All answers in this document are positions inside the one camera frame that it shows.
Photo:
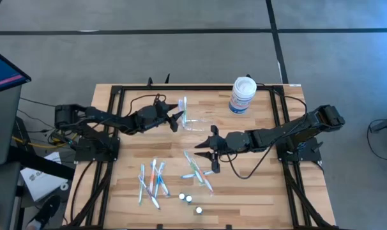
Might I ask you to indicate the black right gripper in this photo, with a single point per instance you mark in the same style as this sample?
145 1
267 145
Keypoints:
235 142

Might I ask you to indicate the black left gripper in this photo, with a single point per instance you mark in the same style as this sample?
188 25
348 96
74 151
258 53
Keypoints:
152 116

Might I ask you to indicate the cluster of toothbrushes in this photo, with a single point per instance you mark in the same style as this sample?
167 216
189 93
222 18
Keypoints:
207 185

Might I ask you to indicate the blue toothbrush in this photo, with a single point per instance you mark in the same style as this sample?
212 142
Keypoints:
161 169
166 191
187 176

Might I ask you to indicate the blue mouthwash bottle white cap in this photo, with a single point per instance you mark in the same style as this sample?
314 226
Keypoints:
182 196
199 210
188 198

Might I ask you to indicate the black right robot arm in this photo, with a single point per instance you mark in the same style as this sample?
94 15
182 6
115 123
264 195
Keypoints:
292 126

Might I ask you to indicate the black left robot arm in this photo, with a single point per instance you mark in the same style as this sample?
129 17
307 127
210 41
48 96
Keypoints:
101 116

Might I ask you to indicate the white wipes canister blue label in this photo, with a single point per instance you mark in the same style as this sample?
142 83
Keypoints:
243 92

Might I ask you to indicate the white label sticker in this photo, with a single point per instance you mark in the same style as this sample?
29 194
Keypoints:
294 85

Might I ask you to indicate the white paper booklet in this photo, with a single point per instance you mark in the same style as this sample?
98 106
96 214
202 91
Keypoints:
40 185

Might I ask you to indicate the person's foot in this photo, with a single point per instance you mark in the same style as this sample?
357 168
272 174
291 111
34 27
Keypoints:
48 209

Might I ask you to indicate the grey stand leg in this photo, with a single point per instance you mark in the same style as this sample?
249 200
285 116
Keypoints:
386 124

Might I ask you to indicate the blue screen monitor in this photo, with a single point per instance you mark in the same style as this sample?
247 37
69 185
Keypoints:
2 73

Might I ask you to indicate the black aluminium table frame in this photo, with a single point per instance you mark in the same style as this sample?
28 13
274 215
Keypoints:
196 87

